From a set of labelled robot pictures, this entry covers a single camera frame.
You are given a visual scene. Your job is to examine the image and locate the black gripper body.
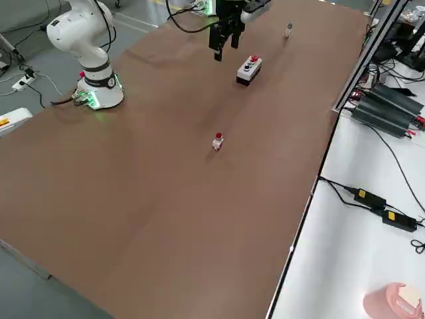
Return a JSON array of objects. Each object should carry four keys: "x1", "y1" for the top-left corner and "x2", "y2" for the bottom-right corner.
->
[{"x1": 215, "y1": 0, "x2": 246, "y2": 29}]

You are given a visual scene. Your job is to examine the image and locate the red button switch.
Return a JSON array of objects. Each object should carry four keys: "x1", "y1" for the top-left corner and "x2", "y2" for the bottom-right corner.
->
[{"x1": 211, "y1": 132, "x2": 224, "y2": 153}]

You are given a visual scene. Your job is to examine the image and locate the grey control box, red buttons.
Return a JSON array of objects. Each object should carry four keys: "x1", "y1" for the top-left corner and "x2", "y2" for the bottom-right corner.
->
[{"x1": 236, "y1": 55, "x2": 263, "y2": 89}]

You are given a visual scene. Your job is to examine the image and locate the dark grey finned power supply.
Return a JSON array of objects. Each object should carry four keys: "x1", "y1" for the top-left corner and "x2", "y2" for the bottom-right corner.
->
[
  {"x1": 368, "y1": 82, "x2": 425, "y2": 117},
  {"x1": 351, "y1": 99, "x2": 418, "y2": 140}
]

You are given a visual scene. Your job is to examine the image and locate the black equipment stand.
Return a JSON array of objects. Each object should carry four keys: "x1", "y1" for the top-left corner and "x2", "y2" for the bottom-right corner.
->
[{"x1": 391, "y1": 16, "x2": 425, "y2": 72}]

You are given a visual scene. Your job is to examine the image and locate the white power strip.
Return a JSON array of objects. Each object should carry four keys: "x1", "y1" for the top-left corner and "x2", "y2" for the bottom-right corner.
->
[{"x1": 11, "y1": 75, "x2": 37, "y2": 91}]

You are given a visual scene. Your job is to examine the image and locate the black power adapter, yellow label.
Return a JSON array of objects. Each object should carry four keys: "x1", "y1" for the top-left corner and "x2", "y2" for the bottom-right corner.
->
[
  {"x1": 353, "y1": 187, "x2": 388, "y2": 209},
  {"x1": 381, "y1": 209, "x2": 418, "y2": 233}
]

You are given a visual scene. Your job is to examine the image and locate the white machine housing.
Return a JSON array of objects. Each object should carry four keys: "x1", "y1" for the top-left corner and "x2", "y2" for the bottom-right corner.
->
[{"x1": 0, "y1": 107, "x2": 34, "y2": 139}]

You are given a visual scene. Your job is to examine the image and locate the pink round container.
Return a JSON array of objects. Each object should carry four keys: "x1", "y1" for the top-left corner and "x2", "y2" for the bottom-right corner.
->
[{"x1": 362, "y1": 282, "x2": 423, "y2": 319}]

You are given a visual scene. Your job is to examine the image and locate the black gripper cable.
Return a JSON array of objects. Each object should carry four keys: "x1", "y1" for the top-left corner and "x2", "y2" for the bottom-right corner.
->
[{"x1": 165, "y1": 0, "x2": 220, "y2": 34}]

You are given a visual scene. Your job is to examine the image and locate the aluminium frame rail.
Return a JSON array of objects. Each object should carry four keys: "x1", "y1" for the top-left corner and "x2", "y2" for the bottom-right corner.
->
[{"x1": 331, "y1": 0, "x2": 411, "y2": 113}]

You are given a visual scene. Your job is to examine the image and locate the black arm base cable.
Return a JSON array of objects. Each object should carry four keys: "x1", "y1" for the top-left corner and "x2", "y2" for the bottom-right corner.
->
[{"x1": 50, "y1": 94, "x2": 82, "y2": 106}]

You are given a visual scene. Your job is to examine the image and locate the black power supply cable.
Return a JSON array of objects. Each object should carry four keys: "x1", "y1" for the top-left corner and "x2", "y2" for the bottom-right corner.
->
[{"x1": 360, "y1": 122, "x2": 425, "y2": 213}]

